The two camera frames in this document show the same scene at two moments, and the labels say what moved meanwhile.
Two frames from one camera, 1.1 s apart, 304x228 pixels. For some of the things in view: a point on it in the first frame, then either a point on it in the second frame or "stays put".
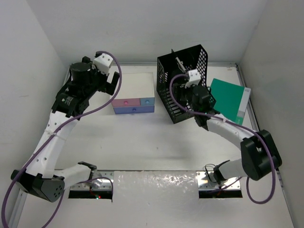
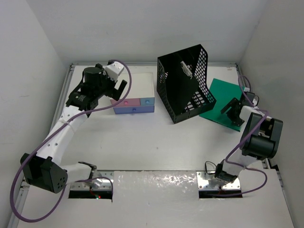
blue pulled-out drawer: [147, 101] stays put
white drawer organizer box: [136, 94] stays put
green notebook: [231, 100] stays put
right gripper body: [187, 95] → [232, 117]
